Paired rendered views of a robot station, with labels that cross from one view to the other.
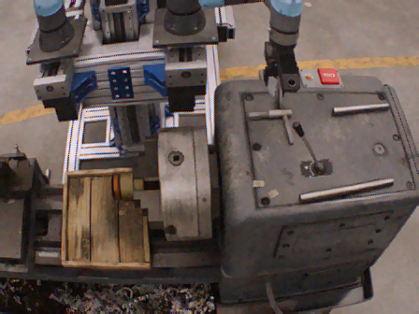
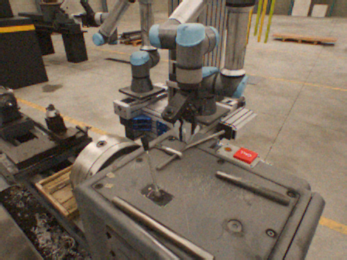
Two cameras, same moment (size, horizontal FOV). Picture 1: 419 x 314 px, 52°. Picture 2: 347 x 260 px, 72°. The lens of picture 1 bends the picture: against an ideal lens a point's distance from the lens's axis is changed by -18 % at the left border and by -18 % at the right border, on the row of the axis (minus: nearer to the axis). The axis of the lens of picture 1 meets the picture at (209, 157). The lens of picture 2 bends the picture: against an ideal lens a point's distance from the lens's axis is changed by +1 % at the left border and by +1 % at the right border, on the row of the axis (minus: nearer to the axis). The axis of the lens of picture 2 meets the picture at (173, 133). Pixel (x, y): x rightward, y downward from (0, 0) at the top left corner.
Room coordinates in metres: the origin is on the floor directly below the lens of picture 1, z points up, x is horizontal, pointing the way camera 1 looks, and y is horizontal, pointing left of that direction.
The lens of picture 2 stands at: (0.37, -0.62, 1.73)
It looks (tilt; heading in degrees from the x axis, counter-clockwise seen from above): 31 degrees down; 44
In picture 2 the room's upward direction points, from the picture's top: straight up
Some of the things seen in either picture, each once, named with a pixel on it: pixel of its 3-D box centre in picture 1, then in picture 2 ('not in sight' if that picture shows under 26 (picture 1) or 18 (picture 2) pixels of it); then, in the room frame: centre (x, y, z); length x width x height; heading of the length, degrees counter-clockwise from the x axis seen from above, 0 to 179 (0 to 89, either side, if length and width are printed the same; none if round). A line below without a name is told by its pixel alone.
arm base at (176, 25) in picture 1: (184, 13); (203, 101); (1.33, 0.09, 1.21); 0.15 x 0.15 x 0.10
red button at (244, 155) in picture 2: (328, 77); (245, 155); (0.99, -0.35, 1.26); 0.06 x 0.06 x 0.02; 4
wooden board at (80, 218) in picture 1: (103, 219); (85, 181); (0.71, 0.34, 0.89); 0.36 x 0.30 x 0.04; 4
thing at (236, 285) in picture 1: (287, 254); not in sight; (0.78, -0.32, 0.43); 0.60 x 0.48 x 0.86; 94
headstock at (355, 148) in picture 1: (318, 172); (194, 227); (0.78, -0.32, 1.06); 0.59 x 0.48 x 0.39; 94
